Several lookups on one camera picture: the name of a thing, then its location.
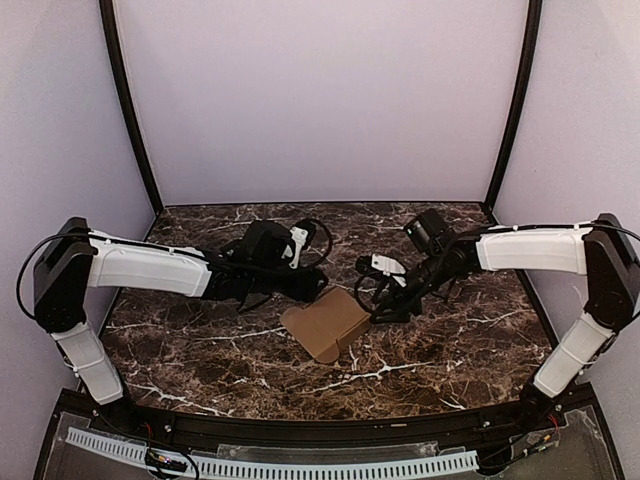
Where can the brown cardboard box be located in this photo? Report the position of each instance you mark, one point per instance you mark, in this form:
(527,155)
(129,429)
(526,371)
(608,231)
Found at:
(327,326)

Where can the left black frame post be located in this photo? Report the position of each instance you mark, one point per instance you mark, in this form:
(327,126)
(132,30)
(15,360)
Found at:
(123,91)

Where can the right black frame post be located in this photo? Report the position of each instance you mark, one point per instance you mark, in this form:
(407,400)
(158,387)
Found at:
(525,65)

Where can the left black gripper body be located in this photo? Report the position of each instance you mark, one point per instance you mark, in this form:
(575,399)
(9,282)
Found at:
(302,289)

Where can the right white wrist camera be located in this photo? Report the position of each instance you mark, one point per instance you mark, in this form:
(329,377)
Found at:
(389,267)

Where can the white slotted cable duct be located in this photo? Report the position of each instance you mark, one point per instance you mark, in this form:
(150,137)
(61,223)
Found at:
(244,462)

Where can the black frame post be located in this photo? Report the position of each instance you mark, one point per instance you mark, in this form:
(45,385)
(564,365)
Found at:
(525,65)
(123,91)

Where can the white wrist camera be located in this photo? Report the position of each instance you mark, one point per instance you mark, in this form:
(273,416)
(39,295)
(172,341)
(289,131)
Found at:
(292,254)
(389,267)

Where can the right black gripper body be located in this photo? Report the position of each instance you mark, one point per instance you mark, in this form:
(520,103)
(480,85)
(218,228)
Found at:
(397,297)

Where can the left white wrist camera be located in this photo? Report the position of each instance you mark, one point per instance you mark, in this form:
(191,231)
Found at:
(292,254)

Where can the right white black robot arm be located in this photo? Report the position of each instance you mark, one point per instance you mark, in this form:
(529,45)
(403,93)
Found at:
(599,250)

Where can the black front rail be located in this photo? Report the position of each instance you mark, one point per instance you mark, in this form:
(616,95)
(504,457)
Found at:
(482,427)

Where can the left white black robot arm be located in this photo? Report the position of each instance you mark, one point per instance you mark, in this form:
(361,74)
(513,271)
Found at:
(264,262)

